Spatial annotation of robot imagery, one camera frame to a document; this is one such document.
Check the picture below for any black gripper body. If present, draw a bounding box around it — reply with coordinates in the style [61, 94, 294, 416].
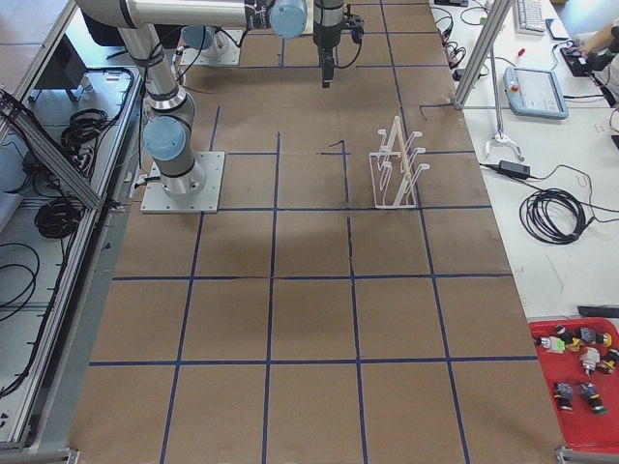
[312, 13, 364, 73]

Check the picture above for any reacher grabber tool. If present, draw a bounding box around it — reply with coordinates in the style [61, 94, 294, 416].
[484, 0, 526, 163]

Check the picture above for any black power adapter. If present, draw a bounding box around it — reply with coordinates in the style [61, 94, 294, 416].
[497, 159, 531, 180]

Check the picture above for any white keyboard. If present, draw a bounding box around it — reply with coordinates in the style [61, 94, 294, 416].
[513, 0, 545, 36]

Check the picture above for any teach pendant tablet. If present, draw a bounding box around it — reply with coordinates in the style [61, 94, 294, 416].
[503, 67, 569, 120]

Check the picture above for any red plastic tray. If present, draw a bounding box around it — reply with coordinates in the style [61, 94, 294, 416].
[529, 318, 618, 453]

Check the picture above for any white wire cup rack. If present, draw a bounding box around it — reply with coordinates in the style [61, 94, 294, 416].
[368, 116, 430, 210]

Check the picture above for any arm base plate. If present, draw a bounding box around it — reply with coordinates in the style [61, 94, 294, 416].
[180, 26, 243, 67]
[140, 152, 225, 214]

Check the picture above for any aluminium frame post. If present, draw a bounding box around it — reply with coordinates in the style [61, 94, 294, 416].
[453, 0, 513, 109]

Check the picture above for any coiled black cable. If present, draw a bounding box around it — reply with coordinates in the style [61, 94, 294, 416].
[519, 188, 596, 245]

